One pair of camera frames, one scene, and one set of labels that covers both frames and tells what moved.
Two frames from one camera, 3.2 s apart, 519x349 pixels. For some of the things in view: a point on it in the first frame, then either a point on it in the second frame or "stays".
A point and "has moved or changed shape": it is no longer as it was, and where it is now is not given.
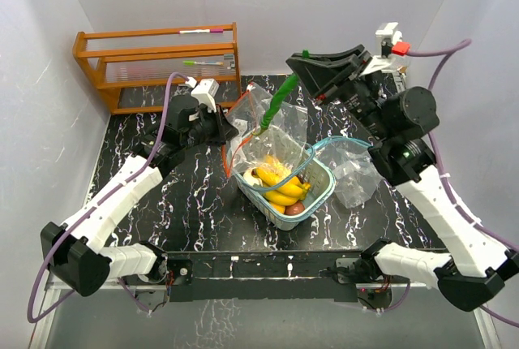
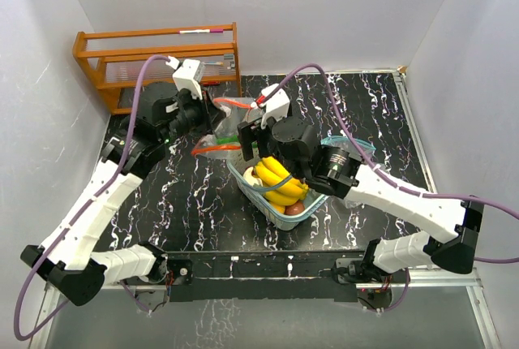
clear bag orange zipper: x=280 y=144 has moved or changed shape
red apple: x=294 y=208 stays
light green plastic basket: x=307 y=165 stays
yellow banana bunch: x=279 y=188 stays
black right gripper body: x=359 y=96 to x=254 y=132
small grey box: x=229 y=57 stays
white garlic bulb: x=250 y=179 stays
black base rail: x=263 y=275 stays
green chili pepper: x=278 y=101 has moved or changed shape
